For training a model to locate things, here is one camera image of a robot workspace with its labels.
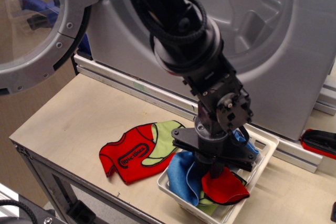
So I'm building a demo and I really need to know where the blue cloth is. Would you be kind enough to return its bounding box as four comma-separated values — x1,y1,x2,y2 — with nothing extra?
167,129,260,207

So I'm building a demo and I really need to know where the grey table frame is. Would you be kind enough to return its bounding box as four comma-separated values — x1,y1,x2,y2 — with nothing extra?
12,141,161,223

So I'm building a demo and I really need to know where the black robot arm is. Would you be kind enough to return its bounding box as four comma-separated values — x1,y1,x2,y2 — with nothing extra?
130,0,257,178

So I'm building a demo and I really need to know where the red black clamp tool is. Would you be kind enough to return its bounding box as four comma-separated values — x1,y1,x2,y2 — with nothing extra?
300,129,335,159

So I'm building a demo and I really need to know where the grey round washer door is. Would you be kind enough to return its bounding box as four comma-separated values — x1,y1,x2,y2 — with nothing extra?
1,0,99,95

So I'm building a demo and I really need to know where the white aluminium rail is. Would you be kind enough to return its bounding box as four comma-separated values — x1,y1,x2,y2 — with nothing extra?
74,55,322,173

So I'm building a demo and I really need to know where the grey toy washing machine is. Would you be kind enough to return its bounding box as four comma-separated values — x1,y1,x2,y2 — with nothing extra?
87,0,335,140

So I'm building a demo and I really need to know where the red cloth with black trim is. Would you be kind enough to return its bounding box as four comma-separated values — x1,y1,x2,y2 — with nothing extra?
201,167,250,205

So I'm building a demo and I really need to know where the red toy shirt cloth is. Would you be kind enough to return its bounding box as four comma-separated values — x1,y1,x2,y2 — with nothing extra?
99,123,175,184

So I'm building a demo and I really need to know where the blue object behind door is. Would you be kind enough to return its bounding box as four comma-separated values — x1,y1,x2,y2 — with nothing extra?
20,0,91,57

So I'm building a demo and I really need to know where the green sock cloth in basket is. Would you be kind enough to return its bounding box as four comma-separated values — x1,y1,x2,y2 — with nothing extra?
196,172,248,216

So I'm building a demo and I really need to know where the white plastic laundry basket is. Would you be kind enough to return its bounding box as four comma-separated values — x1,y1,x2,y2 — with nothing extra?
157,125,279,223

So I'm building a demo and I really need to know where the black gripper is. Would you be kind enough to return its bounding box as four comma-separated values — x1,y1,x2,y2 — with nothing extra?
171,118,255,179

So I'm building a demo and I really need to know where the green toy sock cloth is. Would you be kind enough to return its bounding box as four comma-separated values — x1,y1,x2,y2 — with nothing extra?
141,120,184,167

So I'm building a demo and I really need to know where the black braided cable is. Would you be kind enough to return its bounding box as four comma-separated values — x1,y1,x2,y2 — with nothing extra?
0,199,37,224

